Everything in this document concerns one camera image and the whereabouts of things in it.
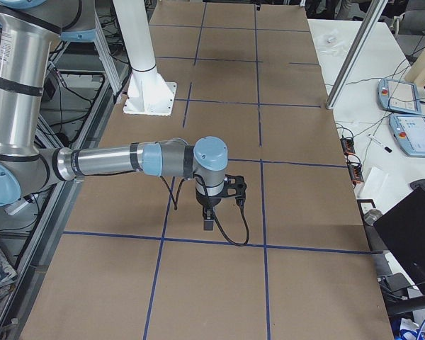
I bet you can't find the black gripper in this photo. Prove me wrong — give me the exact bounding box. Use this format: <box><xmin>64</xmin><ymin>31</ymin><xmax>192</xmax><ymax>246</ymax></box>
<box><xmin>194</xmin><ymin>175</ymin><xmax>230</xmax><ymax>231</ymax></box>

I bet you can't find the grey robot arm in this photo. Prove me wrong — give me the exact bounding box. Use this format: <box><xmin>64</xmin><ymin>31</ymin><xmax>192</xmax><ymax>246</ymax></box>
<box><xmin>0</xmin><ymin>1</ymin><xmax>231</xmax><ymax>221</ymax></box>

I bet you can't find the left teach pendant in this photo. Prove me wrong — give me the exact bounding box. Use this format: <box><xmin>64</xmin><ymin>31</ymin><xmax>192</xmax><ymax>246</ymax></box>
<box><xmin>378</xmin><ymin>78</ymin><xmax>421</xmax><ymax>114</ymax></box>

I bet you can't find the right teach pendant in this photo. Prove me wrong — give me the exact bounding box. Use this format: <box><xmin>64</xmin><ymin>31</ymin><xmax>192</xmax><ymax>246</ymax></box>
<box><xmin>389</xmin><ymin>114</ymin><xmax>425</xmax><ymax>158</ymax></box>

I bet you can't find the long blue tape strip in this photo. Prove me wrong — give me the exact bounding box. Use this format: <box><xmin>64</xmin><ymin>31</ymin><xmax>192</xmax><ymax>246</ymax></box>
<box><xmin>254</xmin><ymin>1</ymin><xmax>271</xmax><ymax>339</ymax></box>

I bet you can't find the crossing blue tape strip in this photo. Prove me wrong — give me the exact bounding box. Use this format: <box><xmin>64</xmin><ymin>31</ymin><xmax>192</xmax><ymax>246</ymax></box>
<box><xmin>62</xmin><ymin>231</ymin><xmax>377</xmax><ymax>255</ymax></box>

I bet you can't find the small metal cylinder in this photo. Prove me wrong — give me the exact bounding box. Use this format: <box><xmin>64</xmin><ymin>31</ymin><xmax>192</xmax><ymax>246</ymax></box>
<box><xmin>363</xmin><ymin>208</ymin><xmax>383</xmax><ymax>226</ymax></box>

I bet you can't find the clear plastic bag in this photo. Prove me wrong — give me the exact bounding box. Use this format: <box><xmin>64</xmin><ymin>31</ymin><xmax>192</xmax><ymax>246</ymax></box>
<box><xmin>314</xmin><ymin>29</ymin><xmax>351</xmax><ymax>57</ymax></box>

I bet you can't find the teach pendant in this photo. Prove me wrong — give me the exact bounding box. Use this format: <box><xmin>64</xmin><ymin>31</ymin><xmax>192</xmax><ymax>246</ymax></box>
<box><xmin>389</xmin><ymin>114</ymin><xmax>425</xmax><ymax>158</ymax></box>
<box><xmin>378</xmin><ymin>78</ymin><xmax>421</xmax><ymax>114</ymax></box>

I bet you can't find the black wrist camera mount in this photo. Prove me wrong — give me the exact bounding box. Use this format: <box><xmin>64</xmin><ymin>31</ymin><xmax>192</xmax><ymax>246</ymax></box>
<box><xmin>222</xmin><ymin>174</ymin><xmax>247</xmax><ymax>207</ymax></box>

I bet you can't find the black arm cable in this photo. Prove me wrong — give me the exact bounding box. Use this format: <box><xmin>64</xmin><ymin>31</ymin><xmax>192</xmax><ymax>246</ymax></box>
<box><xmin>161</xmin><ymin>175</ymin><xmax>251</xmax><ymax>247</ymax></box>

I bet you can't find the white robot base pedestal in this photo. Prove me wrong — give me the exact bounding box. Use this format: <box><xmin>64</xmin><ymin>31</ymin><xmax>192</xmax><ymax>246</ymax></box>
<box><xmin>113</xmin><ymin>0</ymin><xmax>177</xmax><ymax>116</ymax></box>

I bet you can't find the black marker pen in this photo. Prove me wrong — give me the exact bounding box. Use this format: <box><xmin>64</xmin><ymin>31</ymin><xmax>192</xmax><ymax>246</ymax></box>
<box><xmin>367</xmin><ymin>134</ymin><xmax>392</xmax><ymax>153</ymax></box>

